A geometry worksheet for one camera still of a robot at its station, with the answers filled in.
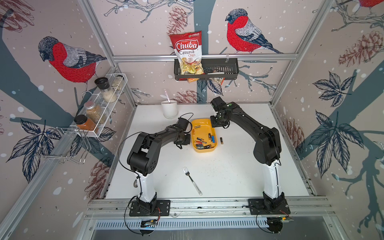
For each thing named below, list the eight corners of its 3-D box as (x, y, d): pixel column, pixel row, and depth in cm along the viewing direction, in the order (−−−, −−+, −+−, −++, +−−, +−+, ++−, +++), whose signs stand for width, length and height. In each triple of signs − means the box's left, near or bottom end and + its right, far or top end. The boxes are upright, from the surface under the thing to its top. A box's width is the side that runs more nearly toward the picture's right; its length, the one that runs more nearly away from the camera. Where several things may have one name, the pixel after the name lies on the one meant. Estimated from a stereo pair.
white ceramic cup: (163, 119, 113) (160, 107, 102) (165, 109, 120) (162, 96, 109) (177, 119, 113) (175, 107, 102) (178, 109, 120) (176, 96, 109)
